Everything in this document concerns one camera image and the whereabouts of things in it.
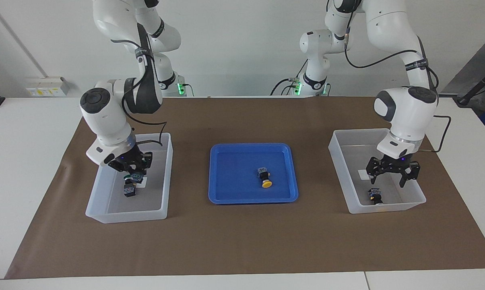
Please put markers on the white paper label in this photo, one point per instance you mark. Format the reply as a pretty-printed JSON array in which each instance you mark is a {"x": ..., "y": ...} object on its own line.
[
  {"x": 362, "y": 175},
  {"x": 143, "y": 185}
]

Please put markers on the translucent white plastic box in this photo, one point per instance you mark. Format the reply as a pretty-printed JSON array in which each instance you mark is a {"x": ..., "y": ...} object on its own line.
[
  {"x": 125, "y": 207},
  {"x": 395, "y": 197}
]

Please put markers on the black tripod leg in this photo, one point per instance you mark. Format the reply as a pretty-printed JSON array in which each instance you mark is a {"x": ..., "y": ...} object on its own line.
[{"x": 477, "y": 86}]

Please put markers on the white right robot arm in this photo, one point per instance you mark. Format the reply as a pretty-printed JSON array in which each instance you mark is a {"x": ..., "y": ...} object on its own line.
[{"x": 105, "y": 117}]

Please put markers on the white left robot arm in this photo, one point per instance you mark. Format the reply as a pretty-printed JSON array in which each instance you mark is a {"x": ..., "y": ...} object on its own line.
[{"x": 407, "y": 112}]

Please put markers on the green push button switch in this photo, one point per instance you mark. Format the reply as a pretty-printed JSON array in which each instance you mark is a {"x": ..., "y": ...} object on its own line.
[
  {"x": 135, "y": 176},
  {"x": 129, "y": 190}
]

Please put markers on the yellow push button switch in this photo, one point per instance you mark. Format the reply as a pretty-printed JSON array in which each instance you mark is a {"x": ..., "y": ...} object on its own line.
[
  {"x": 375, "y": 196},
  {"x": 265, "y": 177}
]

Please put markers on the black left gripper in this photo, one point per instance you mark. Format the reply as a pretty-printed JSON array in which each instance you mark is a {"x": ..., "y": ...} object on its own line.
[{"x": 393, "y": 164}]

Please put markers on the blue plastic tray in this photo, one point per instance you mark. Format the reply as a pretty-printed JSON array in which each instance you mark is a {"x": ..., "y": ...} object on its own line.
[{"x": 234, "y": 181}]

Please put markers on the grey wall socket strip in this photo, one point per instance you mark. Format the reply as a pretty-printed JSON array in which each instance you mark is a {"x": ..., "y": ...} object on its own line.
[{"x": 45, "y": 88}]

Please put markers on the brown paper table mat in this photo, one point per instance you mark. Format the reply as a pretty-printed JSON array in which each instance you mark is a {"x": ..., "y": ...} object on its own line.
[{"x": 242, "y": 241}]

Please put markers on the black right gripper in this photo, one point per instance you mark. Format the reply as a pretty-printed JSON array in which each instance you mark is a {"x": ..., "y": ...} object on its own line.
[{"x": 127, "y": 159}]

